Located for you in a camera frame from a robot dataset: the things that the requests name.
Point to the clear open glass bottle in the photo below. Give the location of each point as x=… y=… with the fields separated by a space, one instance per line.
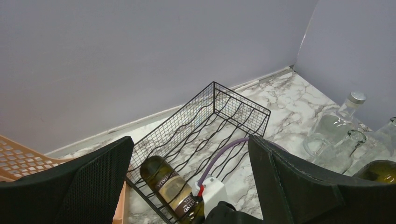
x=338 y=158

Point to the dark green wine bottle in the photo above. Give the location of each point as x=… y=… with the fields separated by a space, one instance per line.
x=378 y=171

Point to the black wire wine rack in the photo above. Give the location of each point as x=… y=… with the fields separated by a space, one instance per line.
x=188 y=140

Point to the peach plastic file organizer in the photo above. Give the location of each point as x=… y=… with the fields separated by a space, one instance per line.
x=17 y=161

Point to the green labelled wine bottle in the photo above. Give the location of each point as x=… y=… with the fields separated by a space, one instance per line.
x=172 y=190

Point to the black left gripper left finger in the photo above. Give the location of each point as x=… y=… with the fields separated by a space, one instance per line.
x=84 y=190

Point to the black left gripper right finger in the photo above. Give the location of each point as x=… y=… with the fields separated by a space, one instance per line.
x=292 y=190

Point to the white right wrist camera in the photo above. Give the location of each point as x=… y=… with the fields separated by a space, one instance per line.
x=214 y=192

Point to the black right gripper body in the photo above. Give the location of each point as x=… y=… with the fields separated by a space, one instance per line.
x=225 y=213

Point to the clear glass bottle far right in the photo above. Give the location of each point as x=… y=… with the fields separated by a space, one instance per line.
x=380 y=145

